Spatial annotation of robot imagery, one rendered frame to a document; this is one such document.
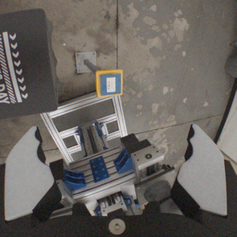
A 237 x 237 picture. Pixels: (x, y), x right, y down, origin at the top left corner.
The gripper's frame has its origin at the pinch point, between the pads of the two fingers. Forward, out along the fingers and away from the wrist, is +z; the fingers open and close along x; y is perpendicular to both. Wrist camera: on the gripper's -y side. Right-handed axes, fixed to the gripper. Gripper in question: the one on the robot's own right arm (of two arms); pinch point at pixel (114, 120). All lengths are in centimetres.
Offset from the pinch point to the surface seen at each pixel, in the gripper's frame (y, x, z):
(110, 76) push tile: 8, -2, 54
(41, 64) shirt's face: 0, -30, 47
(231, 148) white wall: 185, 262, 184
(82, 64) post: 14, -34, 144
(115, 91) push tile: 16, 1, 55
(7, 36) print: -13, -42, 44
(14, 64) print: -2, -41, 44
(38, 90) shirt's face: 11, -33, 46
